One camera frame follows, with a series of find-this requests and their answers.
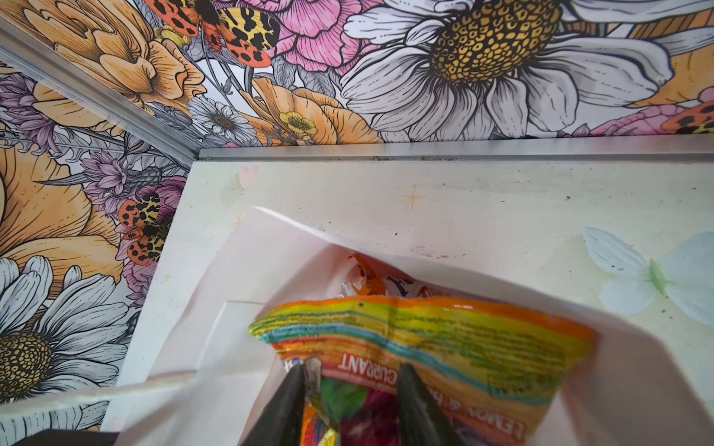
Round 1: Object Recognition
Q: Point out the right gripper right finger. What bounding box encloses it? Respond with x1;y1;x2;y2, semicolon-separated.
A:
397;363;463;446

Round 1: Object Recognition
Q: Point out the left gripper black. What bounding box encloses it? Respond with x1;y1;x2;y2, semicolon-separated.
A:
16;429;119;446

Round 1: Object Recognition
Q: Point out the red white paper bag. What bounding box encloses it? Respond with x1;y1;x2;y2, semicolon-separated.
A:
1;208;713;445

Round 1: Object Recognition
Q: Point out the orange snack packet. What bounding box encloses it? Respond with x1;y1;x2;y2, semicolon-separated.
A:
248;295;597;445
338;253;444;298

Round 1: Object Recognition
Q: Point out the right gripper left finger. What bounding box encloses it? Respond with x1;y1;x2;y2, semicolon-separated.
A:
240;364;306;446

